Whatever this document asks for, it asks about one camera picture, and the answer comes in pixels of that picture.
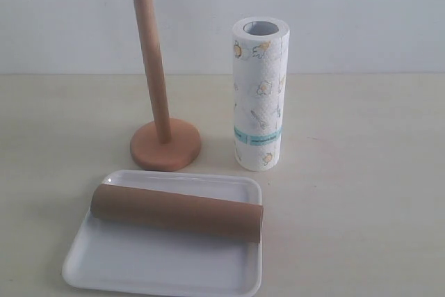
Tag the printed white paper towel roll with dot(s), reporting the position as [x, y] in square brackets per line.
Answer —
[260, 48]

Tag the brown cardboard tube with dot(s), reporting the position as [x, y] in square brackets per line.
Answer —
[173, 211]

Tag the white plastic tray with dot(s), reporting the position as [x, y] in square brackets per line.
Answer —
[142, 260]

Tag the wooden paper towel holder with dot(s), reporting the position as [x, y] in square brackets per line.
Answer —
[165, 144]

